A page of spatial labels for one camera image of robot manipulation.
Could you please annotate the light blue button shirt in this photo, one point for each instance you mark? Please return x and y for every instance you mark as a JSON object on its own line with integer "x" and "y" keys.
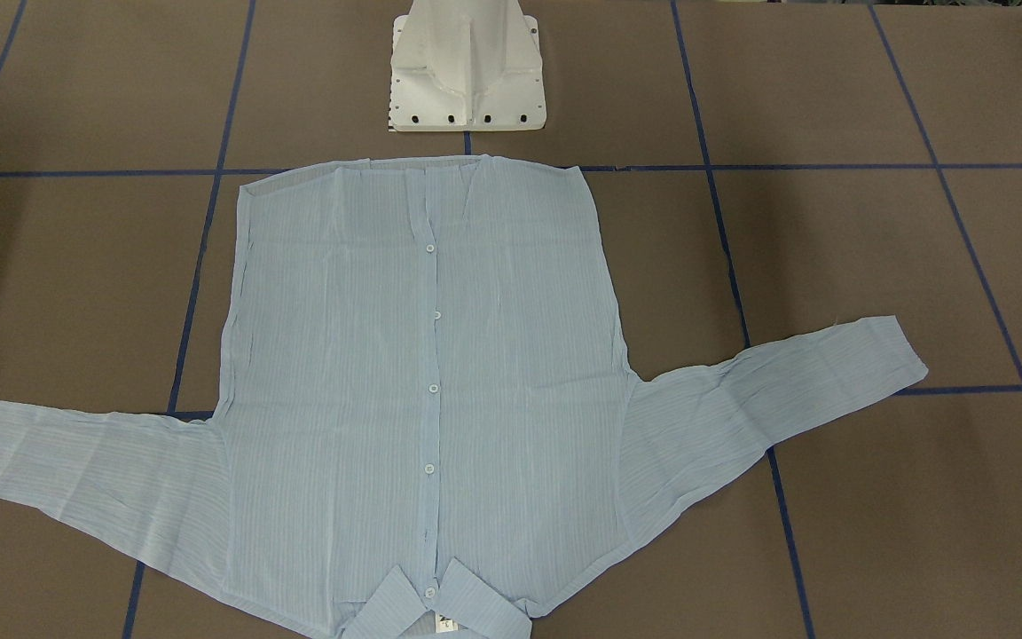
{"x": 426, "y": 409}

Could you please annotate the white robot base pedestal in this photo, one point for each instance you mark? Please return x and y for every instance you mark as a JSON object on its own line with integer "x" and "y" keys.
{"x": 466, "y": 66}

